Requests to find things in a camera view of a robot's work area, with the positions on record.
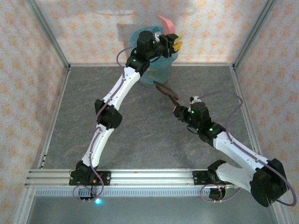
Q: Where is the grey slotted cable duct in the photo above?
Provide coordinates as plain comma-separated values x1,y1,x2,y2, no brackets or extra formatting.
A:
34,189,212,198

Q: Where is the aluminium table edge rail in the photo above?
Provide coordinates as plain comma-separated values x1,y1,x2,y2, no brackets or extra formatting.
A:
229,65,267,169
68,62,235,68
36,67,71,169

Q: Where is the pink plastic dustpan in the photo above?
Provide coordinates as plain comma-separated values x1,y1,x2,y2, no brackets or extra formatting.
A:
157,14,177,36

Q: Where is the wide aluminium mounting rail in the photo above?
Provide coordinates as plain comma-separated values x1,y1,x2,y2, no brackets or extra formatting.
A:
25,168,278,188

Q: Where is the aluminium frame post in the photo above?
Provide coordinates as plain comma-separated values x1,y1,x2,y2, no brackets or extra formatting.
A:
233,0,279,70
24,0,71,70

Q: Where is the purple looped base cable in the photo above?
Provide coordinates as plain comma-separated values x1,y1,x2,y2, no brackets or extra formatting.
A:
72,178,105,203
199,184,242,204

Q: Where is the blue plastic bin liner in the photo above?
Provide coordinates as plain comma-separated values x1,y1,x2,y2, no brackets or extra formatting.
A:
128,25,179,71

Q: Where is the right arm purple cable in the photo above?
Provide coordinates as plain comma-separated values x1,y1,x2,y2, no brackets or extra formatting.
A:
198,91,298,206

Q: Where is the light blue mesh bin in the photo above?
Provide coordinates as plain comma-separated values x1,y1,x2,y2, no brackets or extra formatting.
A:
139,61,171,89

